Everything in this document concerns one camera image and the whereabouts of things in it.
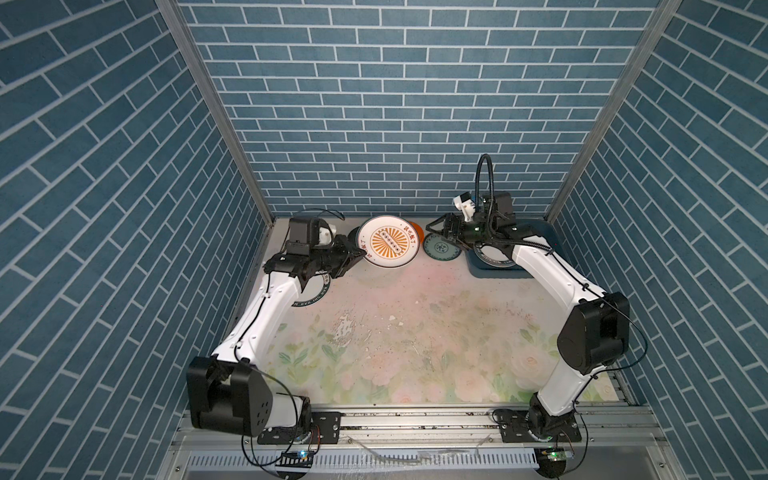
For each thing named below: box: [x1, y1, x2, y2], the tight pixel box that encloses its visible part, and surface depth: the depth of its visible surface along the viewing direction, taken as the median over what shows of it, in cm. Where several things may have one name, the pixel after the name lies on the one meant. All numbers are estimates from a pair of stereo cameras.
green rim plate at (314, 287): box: [291, 273, 331, 307], surface depth 98 cm
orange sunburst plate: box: [357, 215, 420, 268], surface depth 84 cm
